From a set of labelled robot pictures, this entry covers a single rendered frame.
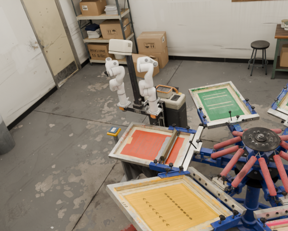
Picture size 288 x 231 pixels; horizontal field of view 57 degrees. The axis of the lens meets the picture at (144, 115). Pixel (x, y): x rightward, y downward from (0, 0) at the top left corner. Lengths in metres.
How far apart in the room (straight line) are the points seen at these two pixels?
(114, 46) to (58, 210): 2.35
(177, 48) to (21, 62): 3.45
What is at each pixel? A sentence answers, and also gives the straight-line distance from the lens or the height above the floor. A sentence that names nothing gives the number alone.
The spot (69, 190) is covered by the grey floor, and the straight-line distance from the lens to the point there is 4.10.
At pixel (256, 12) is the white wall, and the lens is 5.94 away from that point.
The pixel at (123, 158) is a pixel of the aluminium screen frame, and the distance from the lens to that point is 2.80.
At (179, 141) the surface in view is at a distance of 2.91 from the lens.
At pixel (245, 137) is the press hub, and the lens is 2.45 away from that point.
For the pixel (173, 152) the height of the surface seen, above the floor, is 0.95.
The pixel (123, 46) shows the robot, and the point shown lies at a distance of 2.65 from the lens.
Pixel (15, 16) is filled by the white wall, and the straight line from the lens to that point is 5.90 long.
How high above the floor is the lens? 2.97
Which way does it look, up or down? 37 degrees down
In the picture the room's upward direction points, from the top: 11 degrees counter-clockwise
